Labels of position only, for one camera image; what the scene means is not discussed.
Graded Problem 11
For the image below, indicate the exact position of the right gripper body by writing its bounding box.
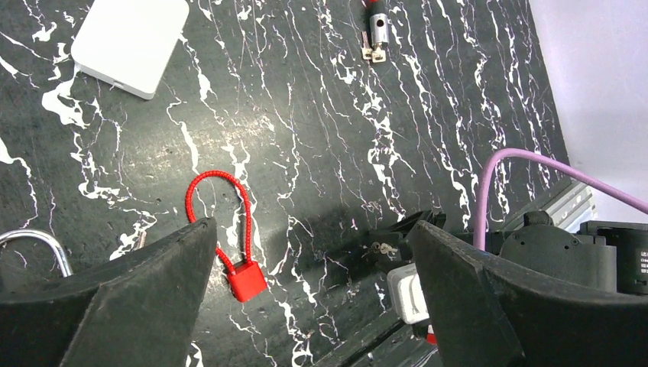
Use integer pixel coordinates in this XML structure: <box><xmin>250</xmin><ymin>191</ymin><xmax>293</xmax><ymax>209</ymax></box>
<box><xmin>362</xmin><ymin>210</ymin><xmax>447</xmax><ymax>274</ymax></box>

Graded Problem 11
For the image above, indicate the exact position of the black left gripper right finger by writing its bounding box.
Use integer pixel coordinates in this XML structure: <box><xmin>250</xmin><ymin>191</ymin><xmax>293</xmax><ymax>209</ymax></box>
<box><xmin>410</xmin><ymin>221</ymin><xmax>647</xmax><ymax>366</ymax></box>

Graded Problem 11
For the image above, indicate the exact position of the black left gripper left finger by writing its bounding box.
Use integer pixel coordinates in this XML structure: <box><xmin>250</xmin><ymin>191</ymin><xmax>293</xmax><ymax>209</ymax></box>
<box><xmin>1</xmin><ymin>218</ymin><xmax>217</xmax><ymax>366</ymax></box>

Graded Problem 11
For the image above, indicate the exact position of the brass padlock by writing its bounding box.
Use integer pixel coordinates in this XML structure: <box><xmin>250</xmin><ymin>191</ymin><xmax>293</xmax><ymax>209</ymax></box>
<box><xmin>1</xmin><ymin>229</ymin><xmax>74</xmax><ymax>278</ymax></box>

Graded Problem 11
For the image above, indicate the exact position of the red cable tie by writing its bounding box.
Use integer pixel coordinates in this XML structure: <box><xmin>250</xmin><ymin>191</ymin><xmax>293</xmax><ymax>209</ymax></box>
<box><xmin>185</xmin><ymin>170</ymin><xmax>268</xmax><ymax>304</ymax></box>

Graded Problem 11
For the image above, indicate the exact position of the red tethered cable with key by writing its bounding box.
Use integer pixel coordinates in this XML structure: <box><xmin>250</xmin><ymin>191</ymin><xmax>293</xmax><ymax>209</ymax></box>
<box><xmin>360</xmin><ymin>0</ymin><xmax>390</xmax><ymax>65</ymax></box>

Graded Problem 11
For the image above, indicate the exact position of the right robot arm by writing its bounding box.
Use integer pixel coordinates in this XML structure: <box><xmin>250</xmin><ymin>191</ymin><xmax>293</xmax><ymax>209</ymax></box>
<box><xmin>362</xmin><ymin>211</ymin><xmax>647</xmax><ymax>296</ymax></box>

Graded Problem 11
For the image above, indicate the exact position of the white square box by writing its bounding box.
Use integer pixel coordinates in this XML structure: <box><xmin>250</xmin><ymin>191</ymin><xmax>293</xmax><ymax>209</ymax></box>
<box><xmin>70</xmin><ymin>0</ymin><xmax>190</xmax><ymax>100</ymax></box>

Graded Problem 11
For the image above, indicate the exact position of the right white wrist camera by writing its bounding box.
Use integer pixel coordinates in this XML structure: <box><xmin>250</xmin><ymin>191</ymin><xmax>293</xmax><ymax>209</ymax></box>
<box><xmin>387</xmin><ymin>264</ymin><xmax>429</xmax><ymax>325</ymax></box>

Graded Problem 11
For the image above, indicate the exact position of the aluminium frame rail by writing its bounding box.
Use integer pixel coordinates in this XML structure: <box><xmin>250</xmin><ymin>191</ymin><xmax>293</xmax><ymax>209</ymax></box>
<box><xmin>499</xmin><ymin>178</ymin><xmax>598</xmax><ymax>233</ymax></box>

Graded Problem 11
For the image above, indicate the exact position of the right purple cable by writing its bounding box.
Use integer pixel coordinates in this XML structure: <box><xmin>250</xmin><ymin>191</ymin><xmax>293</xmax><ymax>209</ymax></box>
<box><xmin>472</xmin><ymin>148</ymin><xmax>648</xmax><ymax>252</ymax></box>

